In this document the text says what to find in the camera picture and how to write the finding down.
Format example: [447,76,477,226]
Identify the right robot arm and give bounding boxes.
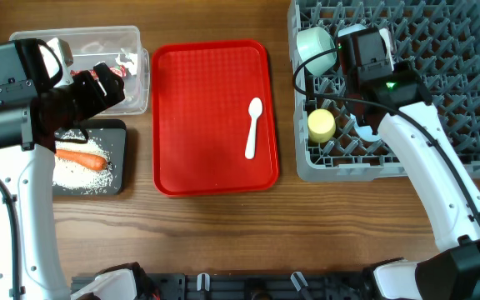
[152,27,480,299]

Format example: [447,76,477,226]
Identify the grey dishwasher rack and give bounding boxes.
[287,1,480,182]

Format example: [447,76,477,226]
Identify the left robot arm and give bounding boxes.
[0,38,148,299]

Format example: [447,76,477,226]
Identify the mint green bowl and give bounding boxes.
[297,27,337,76]

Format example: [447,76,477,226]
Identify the black food waste tray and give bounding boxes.
[52,119,128,196]

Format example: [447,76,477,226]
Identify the white rice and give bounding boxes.
[53,137,115,194]

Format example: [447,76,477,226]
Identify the red plastic tray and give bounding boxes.
[151,39,279,197]

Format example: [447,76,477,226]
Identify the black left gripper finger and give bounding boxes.
[106,71,125,104]
[93,62,110,97]

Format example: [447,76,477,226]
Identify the light blue rice bowl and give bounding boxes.
[337,23,366,38]

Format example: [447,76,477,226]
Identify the light blue plate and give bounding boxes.
[350,114,381,143]

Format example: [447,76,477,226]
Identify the red snack wrapper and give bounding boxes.
[70,66,128,80]

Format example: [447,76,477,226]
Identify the white plastic spoon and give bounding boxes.
[244,97,263,160]

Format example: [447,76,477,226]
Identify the clear plastic bin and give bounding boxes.
[10,26,150,116]

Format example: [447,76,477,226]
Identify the yellow plastic cup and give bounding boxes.
[307,109,336,143]

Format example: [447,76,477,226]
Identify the orange carrot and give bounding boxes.
[55,149,109,172]

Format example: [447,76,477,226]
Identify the small white tissue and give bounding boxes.
[115,49,140,77]

